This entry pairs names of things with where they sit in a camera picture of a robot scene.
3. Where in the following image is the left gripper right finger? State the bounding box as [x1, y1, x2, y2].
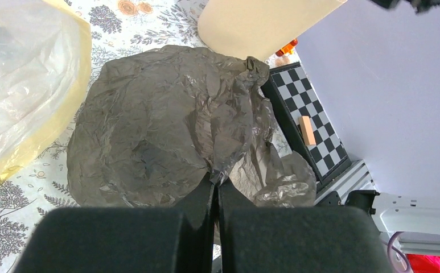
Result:
[218, 182, 392, 272]

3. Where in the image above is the floral patterned table mat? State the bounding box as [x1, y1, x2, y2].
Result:
[0, 0, 206, 272]

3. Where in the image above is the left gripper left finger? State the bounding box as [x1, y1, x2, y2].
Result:
[15, 176, 217, 272]

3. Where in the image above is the tan wooden block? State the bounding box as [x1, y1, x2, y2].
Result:
[298, 116, 316, 146]

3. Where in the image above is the black white checkerboard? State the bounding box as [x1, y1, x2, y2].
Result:
[261, 62, 352, 192]

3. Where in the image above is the orange red toy car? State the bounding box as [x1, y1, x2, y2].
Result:
[275, 39, 298, 57]

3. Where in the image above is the dark trash bag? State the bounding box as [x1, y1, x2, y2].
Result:
[67, 45, 316, 208]

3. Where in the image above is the translucent white plastic bag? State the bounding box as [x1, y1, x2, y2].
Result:
[0, 1, 92, 185]

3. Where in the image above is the red plastic box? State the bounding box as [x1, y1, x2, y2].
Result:
[406, 254, 440, 273]

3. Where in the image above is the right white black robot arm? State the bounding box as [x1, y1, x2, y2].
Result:
[315, 189, 440, 256]

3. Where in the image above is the beige plastic trash bin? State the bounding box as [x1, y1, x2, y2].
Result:
[198, 0, 344, 61]

